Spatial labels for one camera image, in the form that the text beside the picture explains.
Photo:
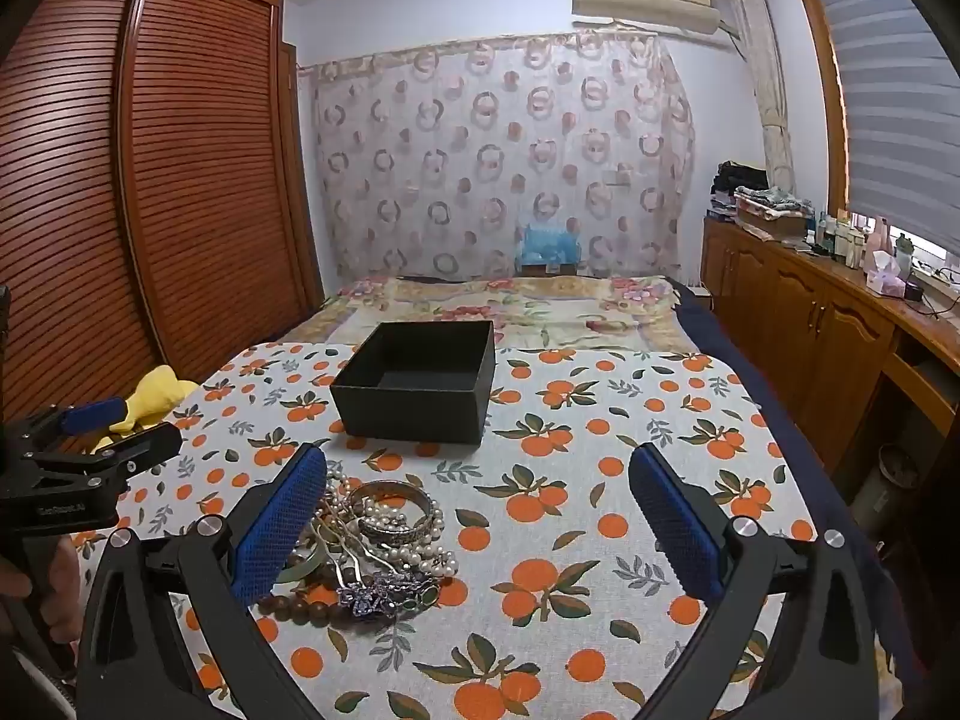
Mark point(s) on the tied beige curtain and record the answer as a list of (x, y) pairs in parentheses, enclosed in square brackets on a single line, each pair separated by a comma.
[(776, 135)]

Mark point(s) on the grey window blind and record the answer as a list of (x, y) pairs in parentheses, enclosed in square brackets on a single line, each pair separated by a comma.
[(885, 90)]

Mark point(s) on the silver bangle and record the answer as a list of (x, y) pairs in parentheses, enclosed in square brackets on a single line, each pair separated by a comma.
[(421, 499)]

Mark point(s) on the black cardboard box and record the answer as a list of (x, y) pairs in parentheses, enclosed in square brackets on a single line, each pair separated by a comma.
[(405, 412)]

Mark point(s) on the person's left hand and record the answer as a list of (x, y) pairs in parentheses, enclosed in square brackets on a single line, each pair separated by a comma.
[(66, 585)]

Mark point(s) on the purple rhinestone brooch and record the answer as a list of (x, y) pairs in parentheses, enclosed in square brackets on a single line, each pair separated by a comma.
[(375, 596)]

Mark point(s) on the floral bedspread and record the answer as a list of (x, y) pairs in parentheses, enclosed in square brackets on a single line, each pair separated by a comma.
[(525, 315)]

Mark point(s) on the wooden cabinet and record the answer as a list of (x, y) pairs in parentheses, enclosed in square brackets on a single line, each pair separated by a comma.
[(795, 330)]

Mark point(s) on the folded floral cloth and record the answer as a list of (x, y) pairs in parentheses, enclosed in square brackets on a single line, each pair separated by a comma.
[(776, 201)]

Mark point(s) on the pink bottle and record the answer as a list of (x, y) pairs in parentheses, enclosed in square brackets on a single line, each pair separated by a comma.
[(883, 236)]

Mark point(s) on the dark blue bed sheet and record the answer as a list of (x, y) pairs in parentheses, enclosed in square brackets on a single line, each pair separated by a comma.
[(829, 517)]

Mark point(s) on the pink tissue box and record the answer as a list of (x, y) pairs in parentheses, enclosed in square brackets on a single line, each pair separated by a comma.
[(885, 277)]

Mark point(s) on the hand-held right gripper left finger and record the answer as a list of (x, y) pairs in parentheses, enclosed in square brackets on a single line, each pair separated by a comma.
[(274, 525)]

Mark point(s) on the yellow plush toy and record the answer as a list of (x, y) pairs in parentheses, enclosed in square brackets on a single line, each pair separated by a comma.
[(157, 394)]

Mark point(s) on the orange fruit print cloth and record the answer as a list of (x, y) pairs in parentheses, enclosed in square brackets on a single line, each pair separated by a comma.
[(562, 465)]

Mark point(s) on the brown louvered wardrobe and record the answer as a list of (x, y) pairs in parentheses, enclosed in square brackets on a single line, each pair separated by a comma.
[(187, 165)]

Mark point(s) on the brown cardboard box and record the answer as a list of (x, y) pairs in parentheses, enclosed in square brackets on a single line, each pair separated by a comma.
[(772, 227)]

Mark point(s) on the stack of dark clothes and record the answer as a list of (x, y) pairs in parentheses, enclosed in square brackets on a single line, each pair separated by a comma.
[(739, 180)]

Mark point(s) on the circle print curtain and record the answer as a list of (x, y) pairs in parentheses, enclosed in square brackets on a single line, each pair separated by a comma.
[(450, 165)]

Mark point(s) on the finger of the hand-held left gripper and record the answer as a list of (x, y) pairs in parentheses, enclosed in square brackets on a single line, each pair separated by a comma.
[(94, 416), (120, 454)]

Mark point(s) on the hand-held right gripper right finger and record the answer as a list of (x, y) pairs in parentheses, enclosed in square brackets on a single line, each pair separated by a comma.
[(675, 525)]

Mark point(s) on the green jade bangle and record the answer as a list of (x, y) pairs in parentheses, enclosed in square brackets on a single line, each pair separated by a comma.
[(300, 571)]

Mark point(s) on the row of cosmetic bottles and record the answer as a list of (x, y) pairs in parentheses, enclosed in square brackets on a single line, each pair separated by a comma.
[(844, 244)]

